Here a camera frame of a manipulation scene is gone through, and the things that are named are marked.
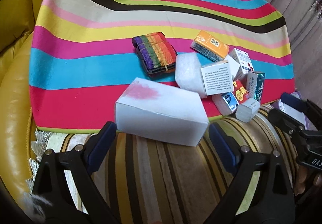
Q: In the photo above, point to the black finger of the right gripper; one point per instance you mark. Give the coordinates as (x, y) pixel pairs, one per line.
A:
(284, 122)
(307, 107)

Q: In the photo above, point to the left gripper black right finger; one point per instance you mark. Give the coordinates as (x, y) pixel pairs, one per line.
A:
(260, 191)

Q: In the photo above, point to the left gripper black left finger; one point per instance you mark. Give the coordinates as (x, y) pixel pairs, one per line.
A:
(64, 190)

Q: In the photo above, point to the teal foil box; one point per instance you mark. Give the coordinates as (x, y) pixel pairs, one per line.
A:
(255, 84)

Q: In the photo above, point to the red yellow blue box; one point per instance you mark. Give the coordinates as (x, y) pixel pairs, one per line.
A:
(227, 103)

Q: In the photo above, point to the white blue medicine box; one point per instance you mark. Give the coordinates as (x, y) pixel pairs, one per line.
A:
(245, 62)

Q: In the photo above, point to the white box pink logo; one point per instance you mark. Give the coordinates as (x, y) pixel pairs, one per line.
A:
(217, 78)

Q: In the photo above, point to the white foam sponge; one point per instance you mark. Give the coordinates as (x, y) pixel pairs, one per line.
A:
(188, 73)

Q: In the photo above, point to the orange tissue pack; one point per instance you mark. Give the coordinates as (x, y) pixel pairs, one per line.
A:
(210, 47)

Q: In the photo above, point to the small white cube box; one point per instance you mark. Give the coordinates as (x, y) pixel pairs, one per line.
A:
(233, 66)

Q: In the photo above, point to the person right hand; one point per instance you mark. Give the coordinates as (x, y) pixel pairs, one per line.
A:
(301, 177)

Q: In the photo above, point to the purple storage box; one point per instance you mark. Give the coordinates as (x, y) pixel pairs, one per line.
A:
(299, 116)

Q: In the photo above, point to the rainbow striped cloth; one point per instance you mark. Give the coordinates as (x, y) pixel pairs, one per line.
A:
(85, 53)

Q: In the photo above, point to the yellow leather sofa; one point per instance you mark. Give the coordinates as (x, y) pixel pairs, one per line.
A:
(17, 125)

